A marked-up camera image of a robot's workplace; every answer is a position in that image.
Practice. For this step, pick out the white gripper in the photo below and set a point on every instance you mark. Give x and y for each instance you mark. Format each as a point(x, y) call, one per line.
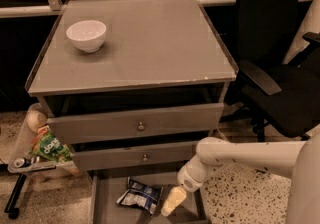
point(188, 178)

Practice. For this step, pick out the blue chip bag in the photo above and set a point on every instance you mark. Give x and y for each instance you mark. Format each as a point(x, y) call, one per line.
point(140, 195)

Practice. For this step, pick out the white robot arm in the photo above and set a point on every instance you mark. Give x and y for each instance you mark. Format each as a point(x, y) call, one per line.
point(297, 160)

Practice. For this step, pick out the grey middle drawer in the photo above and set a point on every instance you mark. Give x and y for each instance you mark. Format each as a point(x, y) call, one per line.
point(135, 156)

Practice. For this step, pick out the grey drawer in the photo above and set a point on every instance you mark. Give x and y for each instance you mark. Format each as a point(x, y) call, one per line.
point(136, 123)
point(135, 156)
point(110, 184)

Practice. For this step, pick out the grey bottom drawer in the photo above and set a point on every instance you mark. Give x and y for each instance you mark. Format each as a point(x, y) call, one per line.
point(110, 184)

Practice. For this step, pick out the grey top drawer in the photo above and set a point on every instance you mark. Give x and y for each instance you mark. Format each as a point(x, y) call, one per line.
point(136, 123)

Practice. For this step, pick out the grey drawer cabinet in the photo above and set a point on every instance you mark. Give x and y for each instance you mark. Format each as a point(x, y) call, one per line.
point(156, 54)

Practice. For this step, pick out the green chip bag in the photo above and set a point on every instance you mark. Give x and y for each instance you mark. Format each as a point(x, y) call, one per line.
point(47, 146)

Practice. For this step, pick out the black office chair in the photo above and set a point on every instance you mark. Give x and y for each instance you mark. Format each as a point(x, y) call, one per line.
point(285, 96)

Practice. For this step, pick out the clear side bin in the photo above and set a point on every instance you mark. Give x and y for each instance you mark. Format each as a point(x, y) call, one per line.
point(38, 164)

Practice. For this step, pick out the soda can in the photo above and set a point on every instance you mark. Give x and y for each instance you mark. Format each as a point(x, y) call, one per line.
point(22, 162)

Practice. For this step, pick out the paper towel roll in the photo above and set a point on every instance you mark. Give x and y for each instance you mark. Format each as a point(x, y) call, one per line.
point(36, 120)

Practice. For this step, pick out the black cart leg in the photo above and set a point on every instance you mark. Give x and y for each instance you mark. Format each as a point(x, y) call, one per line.
point(11, 209)

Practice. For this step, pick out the white ceramic bowl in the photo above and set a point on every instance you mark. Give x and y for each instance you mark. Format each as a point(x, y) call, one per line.
point(87, 35)

